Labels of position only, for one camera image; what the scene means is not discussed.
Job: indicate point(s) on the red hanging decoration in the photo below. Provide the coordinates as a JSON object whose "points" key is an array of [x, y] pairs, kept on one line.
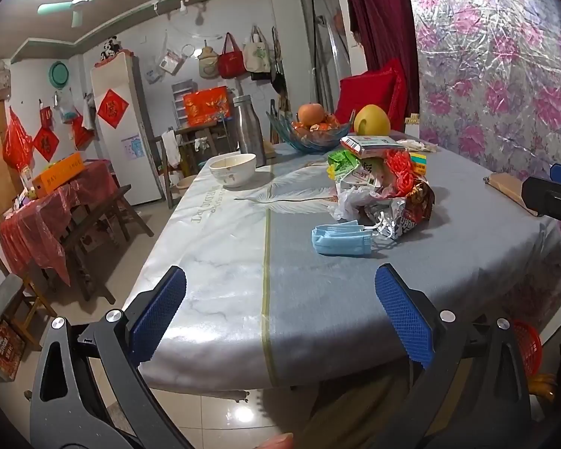
{"points": [[82, 131]]}

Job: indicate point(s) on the small wooden table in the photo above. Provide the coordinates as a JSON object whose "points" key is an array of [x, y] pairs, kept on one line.
{"points": [[205, 142]]}

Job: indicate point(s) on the orange cardboard box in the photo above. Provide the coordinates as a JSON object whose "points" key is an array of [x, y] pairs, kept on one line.
{"points": [[58, 175]]}

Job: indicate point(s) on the red diamond wall poster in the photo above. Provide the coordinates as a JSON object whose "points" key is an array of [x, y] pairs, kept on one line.
{"points": [[46, 142]]}

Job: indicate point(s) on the red diamond paper on refrigerator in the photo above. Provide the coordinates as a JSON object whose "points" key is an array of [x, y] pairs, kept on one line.
{"points": [[112, 108]]}

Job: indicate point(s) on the red plastic bag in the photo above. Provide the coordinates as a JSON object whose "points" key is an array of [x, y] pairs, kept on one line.
{"points": [[17, 142]]}

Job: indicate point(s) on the orange green striped packet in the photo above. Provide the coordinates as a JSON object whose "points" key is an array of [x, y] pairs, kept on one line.
{"points": [[418, 164]]}

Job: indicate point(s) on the white refrigerator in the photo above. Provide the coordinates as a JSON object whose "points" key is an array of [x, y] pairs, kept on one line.
{"points": [[121, 159]]}

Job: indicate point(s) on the pink floral sheet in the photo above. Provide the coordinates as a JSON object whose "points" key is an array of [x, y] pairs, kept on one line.
{"points": [[495, 70]]}

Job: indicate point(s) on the blue face mask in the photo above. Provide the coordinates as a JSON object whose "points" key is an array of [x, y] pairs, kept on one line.
{"points": [[341, 241]]}

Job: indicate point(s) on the grey white feather-print tablecloth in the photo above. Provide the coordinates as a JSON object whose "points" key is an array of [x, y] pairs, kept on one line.
{"points": [[308, 299]]}

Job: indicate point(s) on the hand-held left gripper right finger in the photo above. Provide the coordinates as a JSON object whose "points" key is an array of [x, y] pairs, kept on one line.
{"points": [[404, 318]]}

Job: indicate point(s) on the beige hanging bag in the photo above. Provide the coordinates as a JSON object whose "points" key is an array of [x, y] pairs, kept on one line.
{"points": [[207, 63]]}

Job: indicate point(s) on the shiny dark red snack packet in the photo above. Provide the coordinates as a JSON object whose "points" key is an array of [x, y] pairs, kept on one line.
{"points": [[413, 208]]}

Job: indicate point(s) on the glass fruit bowl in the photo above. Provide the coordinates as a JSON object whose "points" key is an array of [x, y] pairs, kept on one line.
{"points": [[315, 140]]}

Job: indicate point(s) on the large orange fruit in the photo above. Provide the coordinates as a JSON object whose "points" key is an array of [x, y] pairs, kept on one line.
{"points": [[311, 114]]}

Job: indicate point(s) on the wooden chair with grey seat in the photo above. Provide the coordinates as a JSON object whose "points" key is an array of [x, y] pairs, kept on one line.
{"points": [[7, 297]]}

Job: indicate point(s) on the red plastic wrapper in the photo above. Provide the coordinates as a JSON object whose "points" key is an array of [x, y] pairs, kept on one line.
{"points": [[402, 170]]}

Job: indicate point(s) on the panda plush toy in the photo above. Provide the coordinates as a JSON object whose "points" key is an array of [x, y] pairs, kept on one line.
{"points": [[108, 49]]}

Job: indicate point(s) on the white hanging cloth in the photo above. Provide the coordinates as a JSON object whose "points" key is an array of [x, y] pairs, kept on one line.
{"points": [[171, 147]]}

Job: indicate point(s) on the red plastic mesh basket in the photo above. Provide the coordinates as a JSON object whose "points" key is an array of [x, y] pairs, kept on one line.
{"points": [[527, 348]]}

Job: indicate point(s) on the maroon curtain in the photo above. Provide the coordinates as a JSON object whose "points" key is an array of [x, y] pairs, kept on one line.
{"points": [[385, 18]]}

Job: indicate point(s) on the cluster of small tangerines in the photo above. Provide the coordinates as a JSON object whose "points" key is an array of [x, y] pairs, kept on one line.
{"points": [[322, 126]]}

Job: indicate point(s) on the white red-edged packet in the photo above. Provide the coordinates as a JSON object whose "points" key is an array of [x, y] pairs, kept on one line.
{"points": [[371, 146]]}

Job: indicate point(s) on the person's olive trouser leg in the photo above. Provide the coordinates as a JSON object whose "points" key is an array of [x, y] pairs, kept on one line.
{"points": [[355, 416]]}

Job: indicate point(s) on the steel thermos flask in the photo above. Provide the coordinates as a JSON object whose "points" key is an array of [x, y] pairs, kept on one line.
{"points": [[248, 133]]}

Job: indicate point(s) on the beige paper packet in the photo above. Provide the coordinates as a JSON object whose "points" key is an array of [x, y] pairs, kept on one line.
{"points": [[423, 146]]}

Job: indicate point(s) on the red orange gift box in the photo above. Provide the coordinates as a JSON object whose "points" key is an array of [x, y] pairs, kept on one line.
{"points": [[205, 107]]}

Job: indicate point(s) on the side table with red cover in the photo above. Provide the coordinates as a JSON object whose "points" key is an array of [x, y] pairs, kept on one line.
{"points": [[42, 229]]}

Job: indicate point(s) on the green snack packet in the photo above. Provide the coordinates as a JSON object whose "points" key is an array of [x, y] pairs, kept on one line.
{"points": [[341, 163]]}

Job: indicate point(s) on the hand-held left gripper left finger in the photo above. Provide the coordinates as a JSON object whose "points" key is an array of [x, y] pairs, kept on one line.
{"points": [[161, 313]]}

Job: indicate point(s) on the green plastic basin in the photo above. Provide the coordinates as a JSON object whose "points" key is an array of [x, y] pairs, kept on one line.
{"points": [[60, 75]]}

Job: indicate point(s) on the red tote bag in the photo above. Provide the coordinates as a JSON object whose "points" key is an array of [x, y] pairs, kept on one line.
{"points": [[230, 63]]}

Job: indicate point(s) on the white tote bag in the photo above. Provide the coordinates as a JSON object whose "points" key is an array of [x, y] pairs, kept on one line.
{"points": [[258, 56]]}

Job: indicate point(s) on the yellow pomelo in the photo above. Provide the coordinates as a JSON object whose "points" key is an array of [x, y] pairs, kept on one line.
{"points": [[371, 120]]}

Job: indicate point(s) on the white ceramic bowl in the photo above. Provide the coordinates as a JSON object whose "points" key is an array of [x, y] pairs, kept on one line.
{"points": [[233, 170]]}

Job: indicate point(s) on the dark wooden bench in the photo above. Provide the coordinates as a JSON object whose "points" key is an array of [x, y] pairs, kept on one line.
{"points": [[117, 206]]}

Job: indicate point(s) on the red printed box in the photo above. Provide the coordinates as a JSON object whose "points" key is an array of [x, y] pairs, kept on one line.
{"points": [[3, 351]]}

